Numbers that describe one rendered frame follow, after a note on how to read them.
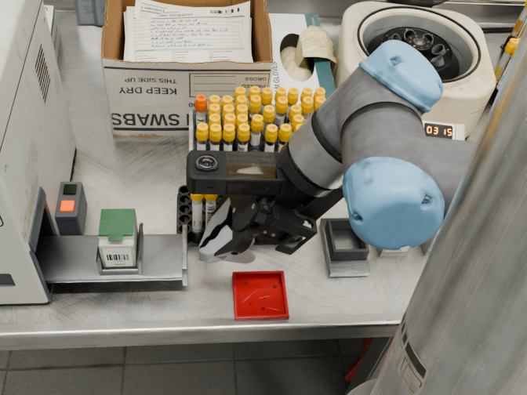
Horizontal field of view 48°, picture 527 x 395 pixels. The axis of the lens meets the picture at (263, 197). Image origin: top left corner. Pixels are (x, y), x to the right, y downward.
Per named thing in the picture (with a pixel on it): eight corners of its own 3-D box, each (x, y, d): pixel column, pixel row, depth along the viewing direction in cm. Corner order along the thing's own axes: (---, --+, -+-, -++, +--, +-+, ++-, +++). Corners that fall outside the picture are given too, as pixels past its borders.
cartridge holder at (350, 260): (328, 277, 79) (333, 262, 76) (319, 223, 84) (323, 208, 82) (368, 277, 79) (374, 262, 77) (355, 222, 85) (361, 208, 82)
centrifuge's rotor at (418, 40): (363, 99, 94) (373, 63, 89) (361, 41, 104) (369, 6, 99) (459, 110, 95) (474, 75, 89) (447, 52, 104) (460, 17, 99)
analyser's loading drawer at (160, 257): (16, 289, 72) (6, 266, 68) (26, 244, 76) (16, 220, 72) (187, 285, 74) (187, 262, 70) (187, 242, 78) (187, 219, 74)
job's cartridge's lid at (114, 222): (97, 243, 67) (97, 240, 67) (101, 210, 70) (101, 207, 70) (132, 242, 68) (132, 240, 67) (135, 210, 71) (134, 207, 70)
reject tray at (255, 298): (234, 321, 74) (234, 318, 73) (232, 274, 78) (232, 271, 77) (288, 320, 74) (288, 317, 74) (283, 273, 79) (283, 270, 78)
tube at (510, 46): (495, 94, 106) (521, 44, 97) (485, 93, 105) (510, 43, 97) (492, 88, 107) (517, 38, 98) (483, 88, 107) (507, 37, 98)
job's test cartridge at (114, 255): (103, 272, 72) (96, 242, 67) (107, 240, 75) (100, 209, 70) (137, 271, 72) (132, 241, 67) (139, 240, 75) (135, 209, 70)
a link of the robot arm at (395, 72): (393, 70, 49) (382, 18, 55) (310, 150, 55) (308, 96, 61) (458, 115, 52) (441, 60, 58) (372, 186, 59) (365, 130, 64)
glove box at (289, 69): (267, 136, 95) (274, 91, 87) (256, 45, 110) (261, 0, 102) (343, 137, 96) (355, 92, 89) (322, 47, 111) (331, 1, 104)
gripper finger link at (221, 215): (231, 266, 77) (273, 230, 72) (192, 255, 74) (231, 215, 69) (230, 247, 79) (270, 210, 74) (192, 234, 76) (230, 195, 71)
